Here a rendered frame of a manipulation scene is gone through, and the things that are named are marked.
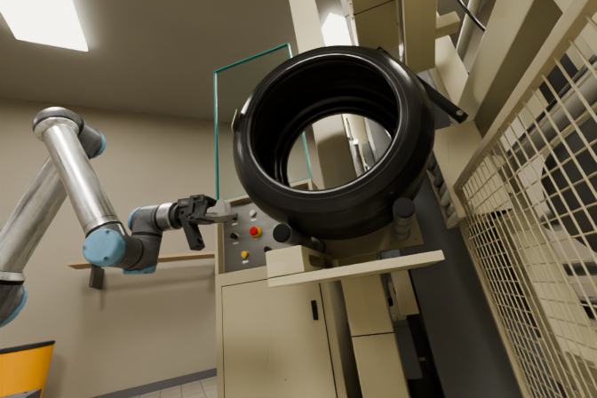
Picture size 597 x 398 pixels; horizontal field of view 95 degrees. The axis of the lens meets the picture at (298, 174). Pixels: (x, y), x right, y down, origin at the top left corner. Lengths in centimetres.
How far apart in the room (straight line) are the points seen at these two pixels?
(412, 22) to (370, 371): 107
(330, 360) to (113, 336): 316
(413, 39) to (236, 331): 134
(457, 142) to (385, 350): 68
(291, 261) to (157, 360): 353
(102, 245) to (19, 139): 421
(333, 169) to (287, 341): 73
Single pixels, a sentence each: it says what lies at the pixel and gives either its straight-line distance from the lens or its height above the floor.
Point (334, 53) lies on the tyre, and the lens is 84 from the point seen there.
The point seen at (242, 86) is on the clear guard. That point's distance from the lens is 186.
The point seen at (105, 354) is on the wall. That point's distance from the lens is 413.
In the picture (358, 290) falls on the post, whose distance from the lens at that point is 98.
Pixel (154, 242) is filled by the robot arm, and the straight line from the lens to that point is 100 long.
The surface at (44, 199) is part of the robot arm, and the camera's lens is 128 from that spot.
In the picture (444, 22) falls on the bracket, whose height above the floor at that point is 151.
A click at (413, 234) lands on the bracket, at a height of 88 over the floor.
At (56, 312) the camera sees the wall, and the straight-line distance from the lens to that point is 423.
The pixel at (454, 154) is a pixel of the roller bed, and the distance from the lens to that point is 100.
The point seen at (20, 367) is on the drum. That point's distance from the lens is 364.
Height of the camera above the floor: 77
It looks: 23 degrees up
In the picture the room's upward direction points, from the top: 9 degrees counter-clockwise
